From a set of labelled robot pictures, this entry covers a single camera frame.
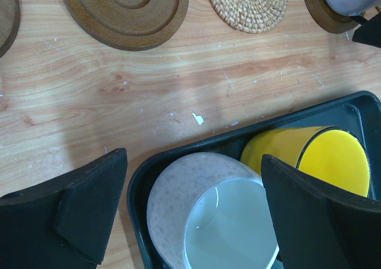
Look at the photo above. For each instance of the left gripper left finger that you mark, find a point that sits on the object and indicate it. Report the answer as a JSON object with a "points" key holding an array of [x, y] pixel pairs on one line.
{"points": [[66, 220]]}

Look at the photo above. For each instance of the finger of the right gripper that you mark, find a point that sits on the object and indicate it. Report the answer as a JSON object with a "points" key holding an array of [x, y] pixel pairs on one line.
{"points": [[369, 31]]}

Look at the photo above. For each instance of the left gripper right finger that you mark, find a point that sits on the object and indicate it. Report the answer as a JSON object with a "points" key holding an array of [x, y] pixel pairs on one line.
{"points": [[317, 224]]}

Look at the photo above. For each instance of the grooved dark wooden coaster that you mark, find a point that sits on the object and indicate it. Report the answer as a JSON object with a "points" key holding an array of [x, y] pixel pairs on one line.
{"points": [[331, 21]]}

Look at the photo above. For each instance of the yellow mug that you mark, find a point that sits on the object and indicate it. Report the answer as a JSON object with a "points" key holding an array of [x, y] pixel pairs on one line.
{"points": [[328, 153]]}

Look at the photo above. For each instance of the white mug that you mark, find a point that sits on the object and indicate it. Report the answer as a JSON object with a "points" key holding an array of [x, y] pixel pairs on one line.
{"points": [[208, 210]]}

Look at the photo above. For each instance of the woven rattan coaster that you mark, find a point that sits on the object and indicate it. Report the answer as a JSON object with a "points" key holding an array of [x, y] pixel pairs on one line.
{"points": [[250, 16]]}

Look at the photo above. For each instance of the plain brown wooden coaster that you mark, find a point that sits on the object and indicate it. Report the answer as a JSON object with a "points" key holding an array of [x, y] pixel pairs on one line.
{"points": [[130, 25]]}

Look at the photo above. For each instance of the far left wooden coaster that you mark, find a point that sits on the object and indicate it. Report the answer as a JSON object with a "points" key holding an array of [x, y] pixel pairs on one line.
{"points": [[10, 22]]}

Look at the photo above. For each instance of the black serving tray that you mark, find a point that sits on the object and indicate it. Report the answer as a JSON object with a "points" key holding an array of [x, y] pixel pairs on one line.
{"points": [[358, 113]]}

